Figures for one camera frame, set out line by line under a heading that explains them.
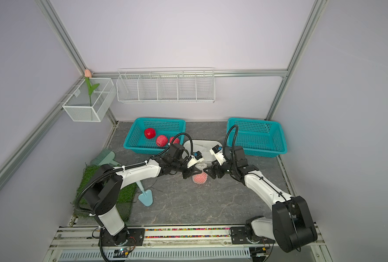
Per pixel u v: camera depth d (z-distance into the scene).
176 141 0.72
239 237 0.74
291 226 0.41
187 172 0.77
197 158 0.75
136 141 1.06
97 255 0.71
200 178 0.85
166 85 0.99
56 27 0.74
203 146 1.01
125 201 0.85
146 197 0.86
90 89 0.91
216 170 0.73
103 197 0.46
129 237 0.73
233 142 0.65
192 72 0.94
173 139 0.72
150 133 1.07
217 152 0.75
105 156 1.02
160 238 0.75
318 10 0.70
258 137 1.12
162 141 1.02
